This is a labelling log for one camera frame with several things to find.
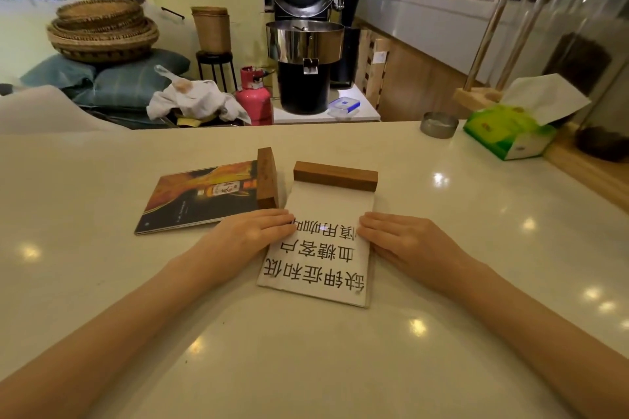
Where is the person's right hand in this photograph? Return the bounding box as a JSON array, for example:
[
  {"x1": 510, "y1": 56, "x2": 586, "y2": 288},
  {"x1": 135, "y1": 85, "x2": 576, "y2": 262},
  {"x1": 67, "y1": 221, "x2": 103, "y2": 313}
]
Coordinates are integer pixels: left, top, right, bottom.
[{"x1": 356, "y1": 211, "x2": 475, "y2": 296}]

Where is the person's left hand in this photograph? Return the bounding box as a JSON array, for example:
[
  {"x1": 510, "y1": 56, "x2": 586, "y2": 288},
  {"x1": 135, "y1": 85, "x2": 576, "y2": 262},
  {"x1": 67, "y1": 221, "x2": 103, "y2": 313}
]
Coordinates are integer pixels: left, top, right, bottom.
[{"x1": 193, "y1": 209, "x2": 298, "y2": 283}]

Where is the white printed sign card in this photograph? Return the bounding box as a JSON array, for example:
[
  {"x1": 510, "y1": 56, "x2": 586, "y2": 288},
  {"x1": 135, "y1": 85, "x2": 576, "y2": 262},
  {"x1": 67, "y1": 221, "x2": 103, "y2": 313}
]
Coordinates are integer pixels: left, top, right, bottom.
[{"x1": 257, "y1": 180, "x2": 376, "y2": 309}]

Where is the person's right forearm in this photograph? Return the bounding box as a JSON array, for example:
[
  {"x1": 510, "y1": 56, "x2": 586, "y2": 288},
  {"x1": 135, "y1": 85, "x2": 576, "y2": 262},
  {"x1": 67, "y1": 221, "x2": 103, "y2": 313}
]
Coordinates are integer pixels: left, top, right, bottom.
[{"x1": 445, "y1": 262, "x2": 629, "y2": 419}]

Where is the person's left forearm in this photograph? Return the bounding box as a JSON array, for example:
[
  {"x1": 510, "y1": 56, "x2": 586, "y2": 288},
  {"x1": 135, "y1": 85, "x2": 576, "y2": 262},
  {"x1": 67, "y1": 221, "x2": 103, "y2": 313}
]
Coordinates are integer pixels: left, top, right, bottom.
[{"x1": 0, "y1": 253, "x2": 217, "y2": 419}]

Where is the brown wooden card holder block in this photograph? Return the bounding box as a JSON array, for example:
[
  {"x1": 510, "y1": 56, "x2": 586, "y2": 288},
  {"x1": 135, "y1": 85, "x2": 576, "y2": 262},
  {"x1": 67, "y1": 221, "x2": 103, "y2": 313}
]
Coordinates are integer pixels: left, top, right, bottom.
[
  {"x1": 293, "y1": 161, "x2": 379, "y2": 193},
  {"x1": 257, "y1": 147, "x2": 280, "y2": 210}
]

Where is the dark orange picture card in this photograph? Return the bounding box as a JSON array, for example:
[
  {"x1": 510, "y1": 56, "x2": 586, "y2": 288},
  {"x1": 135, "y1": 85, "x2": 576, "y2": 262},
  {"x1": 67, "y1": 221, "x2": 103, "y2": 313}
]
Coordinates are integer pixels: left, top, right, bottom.
[{"x1": 134, "y1": 161, "x2": 261, "y2": 236}]

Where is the white low platform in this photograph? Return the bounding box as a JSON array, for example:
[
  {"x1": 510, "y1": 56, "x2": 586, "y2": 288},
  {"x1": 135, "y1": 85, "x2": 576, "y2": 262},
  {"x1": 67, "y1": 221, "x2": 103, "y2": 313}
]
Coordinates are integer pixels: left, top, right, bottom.
[{"x1": 273, "y1": 85, "x2": 381, "y2": 125}]

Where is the round metal ashtray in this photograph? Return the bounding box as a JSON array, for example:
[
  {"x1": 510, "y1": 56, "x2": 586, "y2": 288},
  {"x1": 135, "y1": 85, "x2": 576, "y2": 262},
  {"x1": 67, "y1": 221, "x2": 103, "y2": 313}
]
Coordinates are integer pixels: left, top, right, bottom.
[{"x1": 420, "y1": 112, "x2": 460, "y2": 139}]

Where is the pink gas cylinder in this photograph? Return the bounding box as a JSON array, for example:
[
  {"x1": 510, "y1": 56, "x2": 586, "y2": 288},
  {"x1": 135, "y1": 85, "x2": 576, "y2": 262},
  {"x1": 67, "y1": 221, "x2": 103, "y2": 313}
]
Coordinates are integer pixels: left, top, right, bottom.
[{"x1": 235, "y1": 66, "x2": 274, "y2": 126}]

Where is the clear container with blue lid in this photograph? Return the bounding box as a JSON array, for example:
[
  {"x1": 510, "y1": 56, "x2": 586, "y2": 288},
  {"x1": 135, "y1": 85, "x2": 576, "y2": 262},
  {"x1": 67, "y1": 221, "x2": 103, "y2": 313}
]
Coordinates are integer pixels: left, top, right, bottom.
[{"x1": 328, "y1": 97, "x2": 361, "y2": 119}]

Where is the white crumpled cloth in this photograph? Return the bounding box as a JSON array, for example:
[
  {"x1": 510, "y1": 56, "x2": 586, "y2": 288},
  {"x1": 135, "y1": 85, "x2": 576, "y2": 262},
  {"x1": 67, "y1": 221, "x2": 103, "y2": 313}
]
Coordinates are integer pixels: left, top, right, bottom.
[{"x1": 146, "y1": 65, "x2": 252, "y2": 125}]

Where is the green tissue pack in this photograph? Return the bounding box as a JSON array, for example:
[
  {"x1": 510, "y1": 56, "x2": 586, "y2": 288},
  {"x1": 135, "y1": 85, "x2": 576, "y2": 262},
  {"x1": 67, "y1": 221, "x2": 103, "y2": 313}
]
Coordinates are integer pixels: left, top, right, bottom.
[{"x1": 463, "y1": 104, "x2": 558, "y2": 161}]

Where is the wooden pallet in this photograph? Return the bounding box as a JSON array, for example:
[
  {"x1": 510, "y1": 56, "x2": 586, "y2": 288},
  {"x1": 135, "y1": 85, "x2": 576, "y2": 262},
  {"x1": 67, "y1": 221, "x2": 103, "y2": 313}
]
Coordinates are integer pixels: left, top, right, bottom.
[{"x1": 355, "y1": 30, "x2": 392, "y2": 110}]

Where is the wooden stand with metal rods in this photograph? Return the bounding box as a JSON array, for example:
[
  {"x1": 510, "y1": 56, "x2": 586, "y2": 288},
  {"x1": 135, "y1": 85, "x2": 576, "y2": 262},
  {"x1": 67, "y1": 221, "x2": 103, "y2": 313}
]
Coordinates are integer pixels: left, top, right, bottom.
[{"x1": 452, "y1": 0, "x2": 561, "y2": 113}]

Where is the steel cooling drum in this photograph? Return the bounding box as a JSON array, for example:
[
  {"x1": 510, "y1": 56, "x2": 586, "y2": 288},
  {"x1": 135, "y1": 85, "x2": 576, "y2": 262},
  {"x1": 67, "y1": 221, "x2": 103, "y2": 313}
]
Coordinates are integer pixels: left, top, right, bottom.
[{"x1": 266, "y1": 19, "x2": 345, "y2": 115}]

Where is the black round stool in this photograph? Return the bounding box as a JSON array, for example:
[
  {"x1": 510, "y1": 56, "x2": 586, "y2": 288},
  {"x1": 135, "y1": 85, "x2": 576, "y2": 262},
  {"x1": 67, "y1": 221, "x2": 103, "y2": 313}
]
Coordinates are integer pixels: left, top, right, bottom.
[{"x1": 196, "y1": 50, "x2": 238, "y2": 93}]

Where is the brown woven bucket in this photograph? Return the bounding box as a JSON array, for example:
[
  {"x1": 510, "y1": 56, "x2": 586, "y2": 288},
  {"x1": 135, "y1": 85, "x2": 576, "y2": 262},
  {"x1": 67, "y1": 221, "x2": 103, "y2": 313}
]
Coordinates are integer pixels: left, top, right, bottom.
[{"x1": 191, "y1": 6, "x2": 232, "y2": 55}]

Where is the blue grey cushion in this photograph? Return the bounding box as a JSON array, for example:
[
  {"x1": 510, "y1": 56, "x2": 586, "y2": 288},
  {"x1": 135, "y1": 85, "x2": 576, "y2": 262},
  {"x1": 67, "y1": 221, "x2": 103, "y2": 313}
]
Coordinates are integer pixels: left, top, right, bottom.
[
  {"x1": 20, "y1": 54, "x2": 97, "y2": 90},
  {"x1": 74, "y1": 48, "x2": 191, "y2": 111}
]

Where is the white bar counter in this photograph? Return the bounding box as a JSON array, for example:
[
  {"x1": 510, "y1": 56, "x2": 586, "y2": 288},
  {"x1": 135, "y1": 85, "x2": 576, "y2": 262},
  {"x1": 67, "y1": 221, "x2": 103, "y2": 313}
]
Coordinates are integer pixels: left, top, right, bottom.
[{"x1": 355, "y1": 0, "x2": 546, "y2": 86}]

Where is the white tissue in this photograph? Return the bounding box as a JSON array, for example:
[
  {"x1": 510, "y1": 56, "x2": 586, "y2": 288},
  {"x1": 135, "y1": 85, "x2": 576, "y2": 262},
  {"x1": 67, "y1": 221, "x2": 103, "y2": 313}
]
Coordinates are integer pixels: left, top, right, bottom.
[{"x1": 499, "y1": 73, "x2": 592, "y2": 126}]

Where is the light wooden shelf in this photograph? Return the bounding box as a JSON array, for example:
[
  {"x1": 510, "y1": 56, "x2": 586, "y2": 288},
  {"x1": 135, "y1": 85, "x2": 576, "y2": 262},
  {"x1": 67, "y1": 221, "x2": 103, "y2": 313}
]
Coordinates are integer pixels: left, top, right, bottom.
[{"x1": 543, "y1": 121, "x2": 629, "y2": 214}]

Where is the round glass jar with beans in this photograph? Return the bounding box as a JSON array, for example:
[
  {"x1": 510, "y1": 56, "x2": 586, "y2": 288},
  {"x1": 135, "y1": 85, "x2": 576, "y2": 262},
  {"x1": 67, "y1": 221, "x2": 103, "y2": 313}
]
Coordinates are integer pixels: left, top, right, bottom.
[{"x1": 575, "y1": 125, "x2": 629, "y2": 163}]

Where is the large woven basket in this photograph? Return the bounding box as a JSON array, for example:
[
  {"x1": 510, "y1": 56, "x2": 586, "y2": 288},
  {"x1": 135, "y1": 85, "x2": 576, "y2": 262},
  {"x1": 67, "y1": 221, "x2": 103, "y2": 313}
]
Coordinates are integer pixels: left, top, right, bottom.
[{"x1": 47, "y1": 18, "x2": 161, "y2": 65}]

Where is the tall glass jar with beans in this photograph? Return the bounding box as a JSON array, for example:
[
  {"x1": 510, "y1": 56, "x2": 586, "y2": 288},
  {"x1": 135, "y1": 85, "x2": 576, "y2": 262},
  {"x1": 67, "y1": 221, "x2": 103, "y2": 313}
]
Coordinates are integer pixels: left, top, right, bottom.
[{"x1": 521, "y1": 0, "x2": 629, "y2": 96}]

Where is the small woven basket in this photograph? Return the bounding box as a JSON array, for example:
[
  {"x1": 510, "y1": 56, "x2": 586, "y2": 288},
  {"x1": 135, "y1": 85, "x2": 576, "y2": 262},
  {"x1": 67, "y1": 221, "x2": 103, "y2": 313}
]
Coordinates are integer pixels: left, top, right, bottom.
[{"x1": 55, "y1": 0, "x2": 146, "y2": 32}]

